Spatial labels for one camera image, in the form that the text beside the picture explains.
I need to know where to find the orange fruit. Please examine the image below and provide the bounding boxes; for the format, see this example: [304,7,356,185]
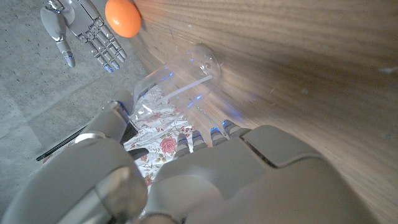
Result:
[104,0,142,39]

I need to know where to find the black backdrop stand pole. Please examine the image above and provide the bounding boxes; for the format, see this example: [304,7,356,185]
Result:
[36,124,90,162]

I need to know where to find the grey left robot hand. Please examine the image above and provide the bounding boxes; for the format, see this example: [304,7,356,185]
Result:
[0,90,379,224]

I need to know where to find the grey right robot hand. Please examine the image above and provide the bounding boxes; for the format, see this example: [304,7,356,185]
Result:
[40,0,128,74]

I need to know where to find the floral print backdrop cloth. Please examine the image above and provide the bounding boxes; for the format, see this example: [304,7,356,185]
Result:
[40,86,200,187]

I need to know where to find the clear plastic spray bottle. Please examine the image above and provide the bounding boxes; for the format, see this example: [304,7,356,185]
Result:
[129,43,222,131]

